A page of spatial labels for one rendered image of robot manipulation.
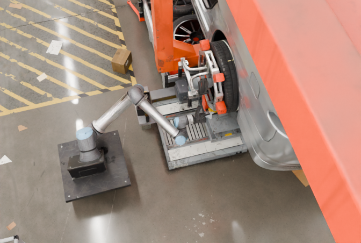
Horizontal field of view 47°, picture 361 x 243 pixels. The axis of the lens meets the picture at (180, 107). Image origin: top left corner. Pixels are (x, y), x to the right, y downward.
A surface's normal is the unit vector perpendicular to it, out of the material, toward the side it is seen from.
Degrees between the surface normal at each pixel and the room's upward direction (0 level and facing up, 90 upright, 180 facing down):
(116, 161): 0
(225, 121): 0
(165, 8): 90
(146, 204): 0
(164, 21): 90
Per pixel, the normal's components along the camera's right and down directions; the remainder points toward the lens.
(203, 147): 0.00, -0.55
